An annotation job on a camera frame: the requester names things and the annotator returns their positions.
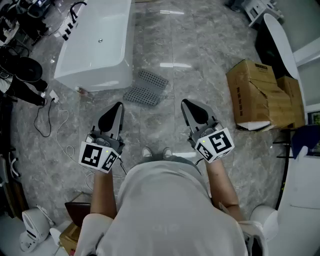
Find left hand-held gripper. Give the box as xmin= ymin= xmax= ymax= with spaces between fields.
xmin=78 ymin=101 xmax=125 ymax=174

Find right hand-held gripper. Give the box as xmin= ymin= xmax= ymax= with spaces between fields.
xmin=180 ymin=99 xmax=235 ymax=164

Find grey perforated mat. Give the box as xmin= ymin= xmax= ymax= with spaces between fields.
xmin=122 ymin=69 xmax=170 ymax=107

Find person's right forearm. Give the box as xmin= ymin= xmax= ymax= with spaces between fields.
xmin=204 ymin=158 xmax=245 ymax=223

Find person's left forearm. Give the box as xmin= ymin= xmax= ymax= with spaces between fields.
xmin=89 ymin=169 xmax=118 ymax=216

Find white rectangular bathtub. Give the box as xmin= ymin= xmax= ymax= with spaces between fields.
xmin=53 ymin=0 xmax=136 ymax=93

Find person's blue jeans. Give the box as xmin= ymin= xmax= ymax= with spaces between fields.
xmin=136 ymin=154 xmax=201 ymax=175

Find large brown cardboard box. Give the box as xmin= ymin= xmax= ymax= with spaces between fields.
xmin=225 ymin=59 xmax=296 ymax=132

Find white power strip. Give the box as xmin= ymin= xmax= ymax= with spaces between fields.
xmin=48 ymin=89 xmax=61 ymax=104

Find black metal rack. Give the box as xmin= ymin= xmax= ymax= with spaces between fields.
xmin=271 ymin=128 xmax=296 ymax=210

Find dark brown board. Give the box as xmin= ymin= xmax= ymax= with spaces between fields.
xmin=64 ymin=201 xmax=92 ymax=228

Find small brown cardboard box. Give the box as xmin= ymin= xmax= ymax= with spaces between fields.
xmin=276 ymin=76 xmax=307 ymax=130

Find black round seat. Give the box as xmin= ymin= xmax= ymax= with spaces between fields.
xmin=14 ymin=56 xmax=44 ymax=84

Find person's light grey shirt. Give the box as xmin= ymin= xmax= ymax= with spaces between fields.
xmin=74 ymin=159 xmax=268 ymax=256

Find dark blue cloth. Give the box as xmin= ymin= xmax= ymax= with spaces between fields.
xmin=290 ymin=124 xmax=320 ymax=161

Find white low cabinet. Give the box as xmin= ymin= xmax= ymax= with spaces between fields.
xmin=241 ymin=0 xmax=285 ymax=28

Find black office chair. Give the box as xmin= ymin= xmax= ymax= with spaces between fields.
xmin=21 ymin=0 xmax=55 ymax=39

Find white door panel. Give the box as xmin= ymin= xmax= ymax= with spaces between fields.
xmin=276 ymin=146 xmax=320 ymax=256

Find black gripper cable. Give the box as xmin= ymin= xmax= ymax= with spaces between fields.
xmin=118 ymin=156 xmax=129 ymax=176

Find white floor cable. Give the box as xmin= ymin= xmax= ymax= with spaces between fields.
xmin=55 ymin=101 xmax=126 ymax=182

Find black floor cable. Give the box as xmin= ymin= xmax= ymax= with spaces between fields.
xmin=33 ymin=98 xmax=55 ymax=138

